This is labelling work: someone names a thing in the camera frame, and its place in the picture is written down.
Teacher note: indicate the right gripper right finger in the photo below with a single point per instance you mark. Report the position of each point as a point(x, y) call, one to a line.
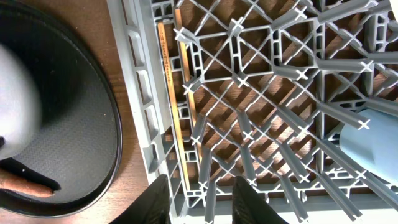
point(249, 207)

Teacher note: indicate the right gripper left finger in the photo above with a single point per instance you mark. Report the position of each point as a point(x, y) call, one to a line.
point(151, 207)

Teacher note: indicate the light blue cup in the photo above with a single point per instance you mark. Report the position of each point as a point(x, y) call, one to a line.
point(375, 149)

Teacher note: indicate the orange carrot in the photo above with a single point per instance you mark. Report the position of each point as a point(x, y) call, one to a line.
point(15, 183)

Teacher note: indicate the grey plate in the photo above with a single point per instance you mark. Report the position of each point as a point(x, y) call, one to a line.
point(21, 113)

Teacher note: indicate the grey dishwasher rack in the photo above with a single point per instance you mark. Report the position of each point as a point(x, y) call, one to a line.
point(263, 91)

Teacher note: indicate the round black tray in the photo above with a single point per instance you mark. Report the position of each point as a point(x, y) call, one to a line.
point(77, 150)

